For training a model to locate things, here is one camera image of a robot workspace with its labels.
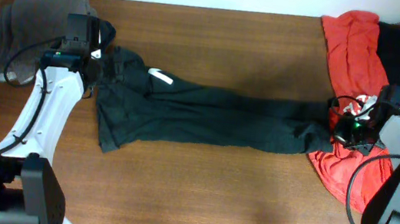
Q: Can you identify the dark green t-shirt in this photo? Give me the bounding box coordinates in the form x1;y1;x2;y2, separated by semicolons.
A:
96;47;333;154

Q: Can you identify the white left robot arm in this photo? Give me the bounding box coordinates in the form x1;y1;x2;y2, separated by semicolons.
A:
0;14;116;224

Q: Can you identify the navy blue folded garment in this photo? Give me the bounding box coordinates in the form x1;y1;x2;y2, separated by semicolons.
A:
99;19;116;54

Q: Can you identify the red printed t-shirt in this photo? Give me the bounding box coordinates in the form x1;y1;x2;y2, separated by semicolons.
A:
308;11;392;213

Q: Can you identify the grey folded garment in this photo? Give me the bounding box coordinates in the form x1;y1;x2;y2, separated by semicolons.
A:
0;0;98;84

